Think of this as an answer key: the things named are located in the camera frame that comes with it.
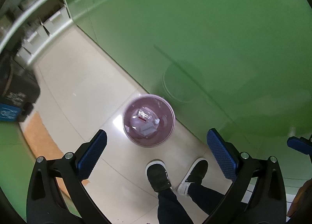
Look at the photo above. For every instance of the black recycling bin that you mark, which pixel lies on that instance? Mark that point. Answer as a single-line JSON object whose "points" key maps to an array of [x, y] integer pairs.
{"points": [[19, 90]]}

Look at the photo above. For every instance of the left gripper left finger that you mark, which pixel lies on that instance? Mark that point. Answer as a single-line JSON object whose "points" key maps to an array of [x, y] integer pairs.
{"points": [[45, 203]]}

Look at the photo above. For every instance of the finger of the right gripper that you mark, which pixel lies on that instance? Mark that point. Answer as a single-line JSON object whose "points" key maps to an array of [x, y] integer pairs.
{"points": [[301, 144]]}

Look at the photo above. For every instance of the left black shoe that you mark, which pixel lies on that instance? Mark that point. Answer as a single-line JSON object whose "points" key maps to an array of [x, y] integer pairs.
{"points": [[157, 176]]}

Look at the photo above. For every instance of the orange floor mat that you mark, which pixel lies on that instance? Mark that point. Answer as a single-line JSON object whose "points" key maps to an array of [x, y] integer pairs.
{"points": [[50, 137]]}

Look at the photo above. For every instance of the right black shoe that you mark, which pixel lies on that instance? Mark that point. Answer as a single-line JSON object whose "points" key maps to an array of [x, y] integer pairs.
{"points": [[195, 174]]}

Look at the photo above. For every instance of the dark trouser leg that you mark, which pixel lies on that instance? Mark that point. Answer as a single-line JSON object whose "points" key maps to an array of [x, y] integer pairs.
{"points": [[170, 210]]}

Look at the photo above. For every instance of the pink round trash bin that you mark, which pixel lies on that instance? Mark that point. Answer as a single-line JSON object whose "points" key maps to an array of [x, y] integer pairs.
{"points": [[148, 120]]}

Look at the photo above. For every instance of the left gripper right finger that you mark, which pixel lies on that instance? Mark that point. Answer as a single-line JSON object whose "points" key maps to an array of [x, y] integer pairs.
{"points": [[257, 192]]}

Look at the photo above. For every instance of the white storage shelf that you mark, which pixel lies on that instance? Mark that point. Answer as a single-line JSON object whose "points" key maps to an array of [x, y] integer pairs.
{"points": [[44, 21]]}

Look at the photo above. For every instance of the black shoe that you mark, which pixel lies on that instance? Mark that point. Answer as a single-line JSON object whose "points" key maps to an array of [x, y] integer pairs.
{"points": [[195, 174], [157, 176]]}

